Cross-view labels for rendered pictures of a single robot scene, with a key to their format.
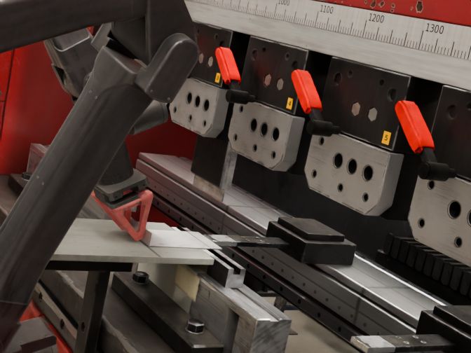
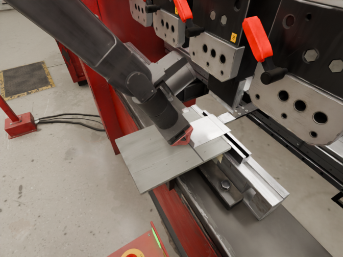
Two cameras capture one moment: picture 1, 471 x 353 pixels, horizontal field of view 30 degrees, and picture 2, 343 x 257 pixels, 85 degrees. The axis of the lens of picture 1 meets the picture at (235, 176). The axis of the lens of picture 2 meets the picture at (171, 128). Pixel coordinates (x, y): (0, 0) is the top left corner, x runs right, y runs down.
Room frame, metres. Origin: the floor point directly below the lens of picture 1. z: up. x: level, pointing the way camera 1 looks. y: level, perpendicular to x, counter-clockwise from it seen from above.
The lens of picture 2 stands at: (0.96, 0.15, 1.39)
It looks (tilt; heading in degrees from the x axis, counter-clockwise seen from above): 46 degrees down; 3
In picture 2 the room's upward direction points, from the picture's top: straight up
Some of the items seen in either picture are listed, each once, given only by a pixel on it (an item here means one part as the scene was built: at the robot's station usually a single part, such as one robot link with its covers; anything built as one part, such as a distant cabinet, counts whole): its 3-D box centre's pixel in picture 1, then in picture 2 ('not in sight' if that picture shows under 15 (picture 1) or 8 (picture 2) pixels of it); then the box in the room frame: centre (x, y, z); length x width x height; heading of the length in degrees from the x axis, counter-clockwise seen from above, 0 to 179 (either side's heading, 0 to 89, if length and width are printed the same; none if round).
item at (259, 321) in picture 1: (203, 298); (222, 153); (1.32, 0.01, 0.92); 0.39 x 0.06 x 0.10; 32
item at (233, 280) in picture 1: (205, 255); (221, 134); (1.34, 0.02, 0.99); 0.20 x 0.03 x 0.03; 32
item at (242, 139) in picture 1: (288, 105); (320, 71); (1.22, -0.05, 1.26); 0.15 x 0.09 x 0.17; 32
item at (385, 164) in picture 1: (378, 137); not in sight; (1.05, -0.16, 1.26); 0.15 x 0.09 x 0.17; 32
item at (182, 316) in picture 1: (162, 314); (202, 163); (1.31, 0.07, 0.89); 0.30 x 0.05 x 0.03; 32
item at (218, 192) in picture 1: (212, 164); (223, 87); (1.37, 0.04, 1.13); 0.10 x 0.02 x 0.10; 32
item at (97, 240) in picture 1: (111, 239); (171, 144); (1.29, 0.16, 1.00); 0.26 x 0.18 x 0.01; 122
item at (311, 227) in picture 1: (275, 237); (251, 105); (1.46, -0.09, 1.01); 0.26 x 0.12 x 0.05; 122
